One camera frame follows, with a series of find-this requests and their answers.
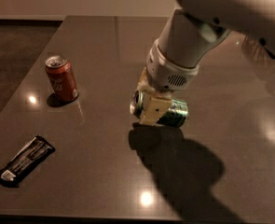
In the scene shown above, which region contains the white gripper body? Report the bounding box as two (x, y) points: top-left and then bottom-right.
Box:
(145, 40), (199, 91)

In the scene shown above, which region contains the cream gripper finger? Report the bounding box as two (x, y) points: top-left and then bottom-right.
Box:
(139, 91), (172, 126)
(136, 68), (153, 93)

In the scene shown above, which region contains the green soda can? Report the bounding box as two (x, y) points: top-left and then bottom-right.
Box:
(130, 91), (189, 128)

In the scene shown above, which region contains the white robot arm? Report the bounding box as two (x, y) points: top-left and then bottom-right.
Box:
(131, 0), (275, 127)

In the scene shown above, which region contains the red cola can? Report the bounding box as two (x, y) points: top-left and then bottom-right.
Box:
(45, 55), (78, 103)

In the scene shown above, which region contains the black snack bar wrapper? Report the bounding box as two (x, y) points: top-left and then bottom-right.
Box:
(0, 135), (55, 188)

